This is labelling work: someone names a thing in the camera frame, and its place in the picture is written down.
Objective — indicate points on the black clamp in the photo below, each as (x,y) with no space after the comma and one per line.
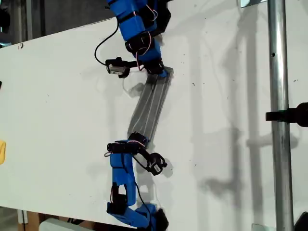
(288,115)

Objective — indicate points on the black camera stalk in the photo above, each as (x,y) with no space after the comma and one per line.
(144,156)
(136,64)

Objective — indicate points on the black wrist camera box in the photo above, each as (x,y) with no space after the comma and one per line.
(157,164)
(116,67)

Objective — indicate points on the steel post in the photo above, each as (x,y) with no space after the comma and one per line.
(279,120)

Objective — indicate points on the wooden table leg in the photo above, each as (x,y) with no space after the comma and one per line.
(33,221)

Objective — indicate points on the grey white-striped towel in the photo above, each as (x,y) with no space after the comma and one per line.
(151,108)

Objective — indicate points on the yellow object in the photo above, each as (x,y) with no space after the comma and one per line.
(2,152)

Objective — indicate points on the black rounded object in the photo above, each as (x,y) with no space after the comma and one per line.
(302,222)

